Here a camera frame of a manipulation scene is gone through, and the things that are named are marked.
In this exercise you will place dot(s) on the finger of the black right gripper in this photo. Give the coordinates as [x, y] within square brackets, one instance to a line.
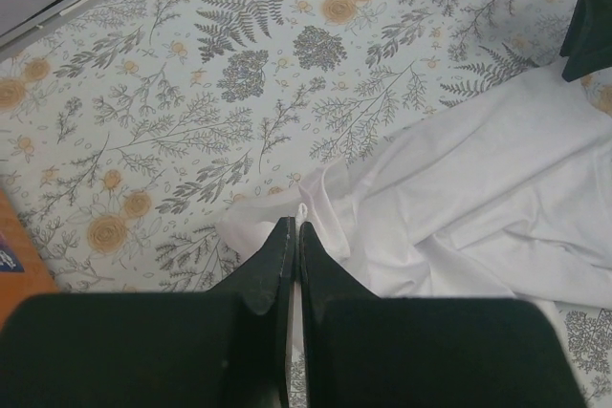
[587, 43]

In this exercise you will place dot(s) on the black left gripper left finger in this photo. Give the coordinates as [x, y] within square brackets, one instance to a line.
[224, 347]

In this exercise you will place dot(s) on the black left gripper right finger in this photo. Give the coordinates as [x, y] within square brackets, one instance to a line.
[365, 351]

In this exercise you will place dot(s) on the white t shirt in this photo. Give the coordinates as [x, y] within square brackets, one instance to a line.
[507, 194]

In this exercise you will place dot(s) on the orange plastic basket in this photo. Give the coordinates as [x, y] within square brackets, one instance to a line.
[23, 272]

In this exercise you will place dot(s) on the floral patterned table mat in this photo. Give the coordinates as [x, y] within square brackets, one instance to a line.
[127, 134]

